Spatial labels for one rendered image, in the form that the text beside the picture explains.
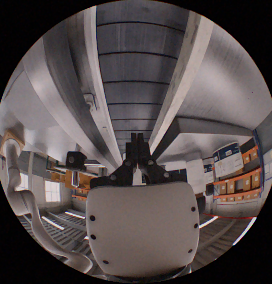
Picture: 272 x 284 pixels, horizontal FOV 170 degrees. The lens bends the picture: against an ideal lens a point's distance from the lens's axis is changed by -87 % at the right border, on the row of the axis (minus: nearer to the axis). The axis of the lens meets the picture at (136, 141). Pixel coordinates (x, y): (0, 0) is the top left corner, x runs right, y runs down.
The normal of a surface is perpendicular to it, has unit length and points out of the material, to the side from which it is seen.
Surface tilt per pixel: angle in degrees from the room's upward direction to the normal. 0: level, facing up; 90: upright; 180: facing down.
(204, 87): 0
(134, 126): 0
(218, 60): 0
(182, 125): 90
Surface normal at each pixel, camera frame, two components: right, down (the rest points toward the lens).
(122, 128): 0.05, 0.91
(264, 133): -1.00, 0.02
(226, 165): -0.91, -0.13
